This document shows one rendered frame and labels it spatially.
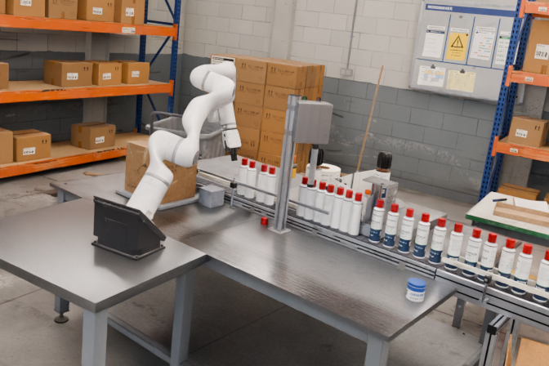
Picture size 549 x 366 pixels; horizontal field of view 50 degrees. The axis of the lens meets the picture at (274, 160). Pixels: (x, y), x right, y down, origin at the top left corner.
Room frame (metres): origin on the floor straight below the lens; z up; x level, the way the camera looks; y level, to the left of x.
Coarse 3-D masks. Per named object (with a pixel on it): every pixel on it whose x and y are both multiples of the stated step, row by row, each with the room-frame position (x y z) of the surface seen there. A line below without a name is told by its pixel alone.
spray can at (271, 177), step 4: (272, 168) 2.97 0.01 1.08; (272, 172) 2.97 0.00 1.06; (268, 176) 2.97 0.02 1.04; (272, 176) 2.96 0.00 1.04; (268, 180) 2.96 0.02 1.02; (272, 180) 2.96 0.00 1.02; (268, 184) 2.96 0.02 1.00; (272, 184) 2.96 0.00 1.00; (268, 188) 2.96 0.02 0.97; (272, 188) 2.96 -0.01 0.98; (272, 192) 2.96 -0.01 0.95; (268, 196) 2.96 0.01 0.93; (272, 196) 2.97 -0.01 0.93; (264, 200) 2.98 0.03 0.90; (268, 200) 2.96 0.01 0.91; (272, 200) 2.97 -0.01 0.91; (268, 204) 2.96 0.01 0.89; (272, 204) 2.97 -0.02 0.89
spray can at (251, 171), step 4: (252, 164) 3.05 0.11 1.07; (248, 168) 3.05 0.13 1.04; (252, 168) 3.05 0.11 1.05; (248, 172) 3.05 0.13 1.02; (252, 172) 3.04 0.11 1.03; (256, 172) 3.06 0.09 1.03; (248, 176) 3.05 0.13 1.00; (252, 176) 3.04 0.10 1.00; (248, 180) 3.04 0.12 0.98; (252, 180) 3.05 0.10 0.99; (248, 184) 3.04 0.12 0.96; (252, 184) 3.05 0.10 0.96; (248, 188) 3.04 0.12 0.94; (248, 192) 3.04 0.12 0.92; (252, 192) 3.05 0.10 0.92; (244, 196) 3.06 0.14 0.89; (248, 196) 3.04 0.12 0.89; (252, 196) 3.05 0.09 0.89
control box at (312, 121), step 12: (300, 108) 2.69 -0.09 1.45; (312, 108) 2.71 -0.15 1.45; (324, 108) 2.72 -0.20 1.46; (300, 120) 2.69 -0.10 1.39; (312, 120) 2.71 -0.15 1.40; (324, 120) 2.73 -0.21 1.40; (300, 132) 2.69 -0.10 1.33; (312, 132) 2.71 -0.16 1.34; (324, 132) 2.73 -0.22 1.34; (324, 144) 2.74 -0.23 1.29
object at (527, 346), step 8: (520, 344) 1.38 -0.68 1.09; (528, 344) 1.38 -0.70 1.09; (536, 344) 1.38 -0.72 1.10; (544, 344) 1.37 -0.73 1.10; (520, 352) 1.36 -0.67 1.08; (528, 352) 1.36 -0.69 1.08; (536, 352) 1.36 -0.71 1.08; (544, 352) 1.35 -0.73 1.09; (520, 360) 1.34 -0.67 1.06; (528, 360) 1.34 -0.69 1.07; (536, 360) 1.34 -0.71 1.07; (544, 360) 1.34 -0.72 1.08
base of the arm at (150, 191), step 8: (144, 176) 2.43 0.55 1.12; (152, 176) 2.41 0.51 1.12; (144, 184) 2.39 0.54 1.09; (152, 184) 2.39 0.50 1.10; (160, 184) 2.41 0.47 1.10; (136, 192) 2.37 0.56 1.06; (144, 192) 2.36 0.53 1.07; (152, 192) 2.37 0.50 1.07; (160, 192) 2.40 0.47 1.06; (136, 200) 2.34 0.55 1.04; (144, 200) 2.34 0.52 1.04; (152, 200) 2.36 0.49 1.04; (160, 200) 2.40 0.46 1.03; (136, 208) 2.32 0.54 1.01; (144, 208) 2.33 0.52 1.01; (152, 208) 2.35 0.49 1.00; (152, 216) 2.33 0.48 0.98
